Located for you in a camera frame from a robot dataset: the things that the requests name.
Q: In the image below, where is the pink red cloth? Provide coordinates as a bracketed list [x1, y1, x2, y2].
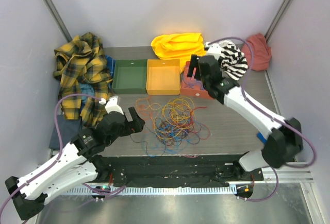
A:
[241, 33, 272, 71]

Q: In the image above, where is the blue towel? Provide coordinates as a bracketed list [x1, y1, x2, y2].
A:
[105, 55, 116, 77]

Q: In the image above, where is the aluminium corner rail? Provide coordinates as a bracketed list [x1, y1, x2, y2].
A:
[265, 0, 293, 42]
[43, 0, 72, 42]

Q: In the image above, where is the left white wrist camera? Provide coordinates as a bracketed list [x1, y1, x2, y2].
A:
[98, 96, 124, 115]

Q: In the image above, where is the right aluminium corner rail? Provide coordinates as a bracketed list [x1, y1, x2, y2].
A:
[265, 0, 293, 42]

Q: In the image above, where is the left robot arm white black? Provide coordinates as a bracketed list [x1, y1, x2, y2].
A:
[5, 107, 145, 221]

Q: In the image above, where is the red orange plastic tray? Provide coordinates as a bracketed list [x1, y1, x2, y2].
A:
[180, 62, 212, 99]

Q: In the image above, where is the yellow wire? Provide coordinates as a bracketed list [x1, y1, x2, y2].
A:
[153, 96, 195, 142]

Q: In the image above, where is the dark grey folded cloth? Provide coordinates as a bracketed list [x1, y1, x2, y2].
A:
[48, 115, 83, 150]

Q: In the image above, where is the green plastic tray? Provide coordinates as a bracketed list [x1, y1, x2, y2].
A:
[111, 59, 147, 94]

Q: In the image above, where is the yellow plaid flannel shirt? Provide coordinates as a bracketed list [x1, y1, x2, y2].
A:
[53, 32, 112, 127]

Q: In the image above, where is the slotted cable duct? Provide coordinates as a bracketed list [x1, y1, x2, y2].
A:
[63, 184, 237, 196]

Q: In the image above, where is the blue wire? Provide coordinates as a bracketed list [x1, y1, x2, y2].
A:
[143, 108, 199, 158]

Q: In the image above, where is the yellow cloth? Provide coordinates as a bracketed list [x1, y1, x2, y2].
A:
[151, 32, 206, 62]

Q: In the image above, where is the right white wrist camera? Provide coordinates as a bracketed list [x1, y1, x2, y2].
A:
[206, 43, 222, 60]

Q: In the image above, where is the black striped wire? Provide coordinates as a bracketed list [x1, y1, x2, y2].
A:
[128, 131, 149, 155]

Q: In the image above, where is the blue cloth at right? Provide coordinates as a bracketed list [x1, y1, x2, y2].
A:
[256, 132, 267, 144]

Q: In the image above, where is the left aluminium corner rail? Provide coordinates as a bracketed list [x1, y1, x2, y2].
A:
[43, 0, 72, 42]

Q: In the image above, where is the brown wire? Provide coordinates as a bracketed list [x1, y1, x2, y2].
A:
[157, 120, 184, 142]

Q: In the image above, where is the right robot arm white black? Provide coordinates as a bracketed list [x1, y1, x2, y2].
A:
[187, 55, 303, 180]

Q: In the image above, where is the black white striped cloth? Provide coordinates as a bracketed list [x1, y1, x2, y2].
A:
[218, 40, 249, 81]

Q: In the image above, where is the yellow plastic tray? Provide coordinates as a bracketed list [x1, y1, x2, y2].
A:
[146, 59, 180, 95]

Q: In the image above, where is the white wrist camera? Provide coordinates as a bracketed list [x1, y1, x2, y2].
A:
[98, 96, 124, 115]
[206, 43, 222, 60]

